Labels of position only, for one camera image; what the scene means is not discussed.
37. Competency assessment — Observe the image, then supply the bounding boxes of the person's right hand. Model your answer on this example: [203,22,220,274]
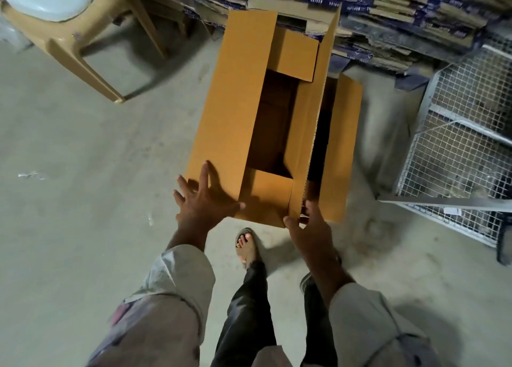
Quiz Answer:
[282,199,335,268]

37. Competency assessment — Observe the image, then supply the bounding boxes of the white wire mesh cage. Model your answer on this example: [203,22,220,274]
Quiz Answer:
[380,35,512,248]

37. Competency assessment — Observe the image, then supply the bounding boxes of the person's right forearm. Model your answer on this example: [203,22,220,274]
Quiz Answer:
[308,251,355,308]

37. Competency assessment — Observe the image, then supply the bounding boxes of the person's left hand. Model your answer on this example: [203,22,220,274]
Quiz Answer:
[172,161,247,236]

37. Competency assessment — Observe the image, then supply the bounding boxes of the beige plastic chair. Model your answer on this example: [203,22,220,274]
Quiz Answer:
[0,0,169,104]

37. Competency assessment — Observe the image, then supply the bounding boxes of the person's dark trousers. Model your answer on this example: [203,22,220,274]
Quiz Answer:
[210,259,341,367]

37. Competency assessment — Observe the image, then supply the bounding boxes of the person's left forearm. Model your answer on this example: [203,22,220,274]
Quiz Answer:
[164,223,211,256]

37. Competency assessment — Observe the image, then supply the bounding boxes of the person's dark shoe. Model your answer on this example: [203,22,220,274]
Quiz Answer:
[298,251,345,293]

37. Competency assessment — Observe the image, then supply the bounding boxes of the person's light grey shirt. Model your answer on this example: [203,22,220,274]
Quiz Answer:
[84,243,445,367]

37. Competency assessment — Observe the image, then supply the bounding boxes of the person's left foot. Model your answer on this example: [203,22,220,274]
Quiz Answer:
[234,227,261,272]

